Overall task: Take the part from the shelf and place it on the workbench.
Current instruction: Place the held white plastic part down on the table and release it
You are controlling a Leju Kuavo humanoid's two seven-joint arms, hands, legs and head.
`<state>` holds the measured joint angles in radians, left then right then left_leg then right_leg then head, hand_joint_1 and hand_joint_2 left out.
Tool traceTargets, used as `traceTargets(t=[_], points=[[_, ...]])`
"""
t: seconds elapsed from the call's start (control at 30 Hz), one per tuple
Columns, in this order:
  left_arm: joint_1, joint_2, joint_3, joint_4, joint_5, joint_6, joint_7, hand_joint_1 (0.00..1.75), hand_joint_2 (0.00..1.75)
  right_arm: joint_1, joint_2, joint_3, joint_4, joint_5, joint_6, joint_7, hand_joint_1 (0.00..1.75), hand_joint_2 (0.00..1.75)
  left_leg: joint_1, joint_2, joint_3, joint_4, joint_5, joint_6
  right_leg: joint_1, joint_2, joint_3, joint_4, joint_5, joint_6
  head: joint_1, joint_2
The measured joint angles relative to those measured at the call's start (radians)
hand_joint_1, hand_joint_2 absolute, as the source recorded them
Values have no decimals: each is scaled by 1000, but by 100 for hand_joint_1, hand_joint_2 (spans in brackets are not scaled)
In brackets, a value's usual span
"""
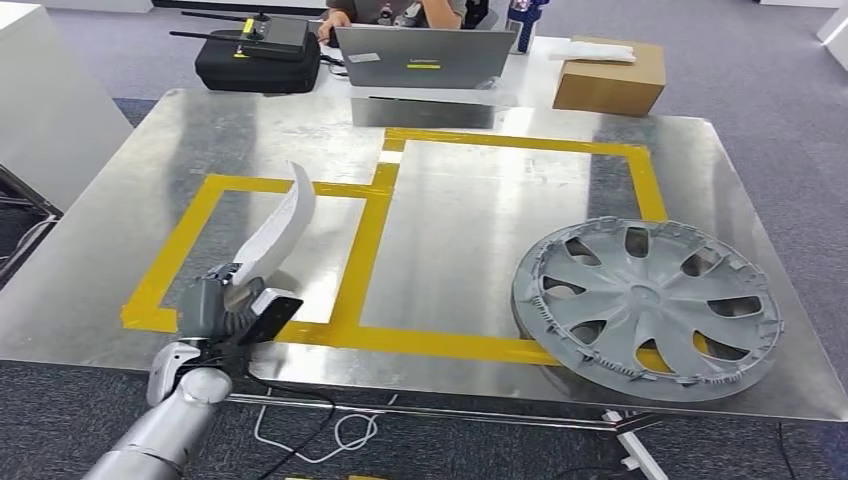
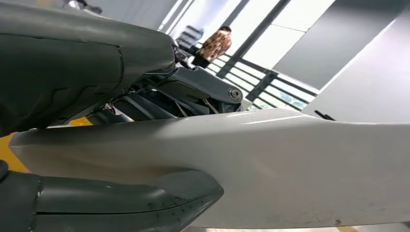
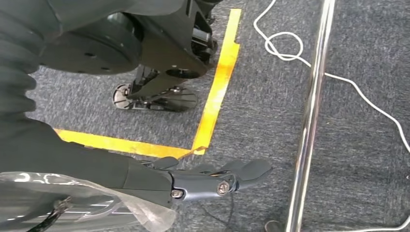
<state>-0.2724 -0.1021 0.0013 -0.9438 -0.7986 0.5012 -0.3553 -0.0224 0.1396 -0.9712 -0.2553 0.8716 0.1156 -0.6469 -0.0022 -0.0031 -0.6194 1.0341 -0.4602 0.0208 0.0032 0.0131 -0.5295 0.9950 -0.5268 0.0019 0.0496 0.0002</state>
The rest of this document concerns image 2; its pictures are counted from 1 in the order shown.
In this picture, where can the stainless steel workbench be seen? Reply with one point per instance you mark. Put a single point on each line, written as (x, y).
(256, 230)

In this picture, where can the dark window frame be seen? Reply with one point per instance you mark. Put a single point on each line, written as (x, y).
(251, 35)

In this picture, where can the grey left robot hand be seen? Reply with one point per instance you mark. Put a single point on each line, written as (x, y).
(64, 64)

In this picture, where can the person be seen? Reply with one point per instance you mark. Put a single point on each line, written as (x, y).
(214, 46)

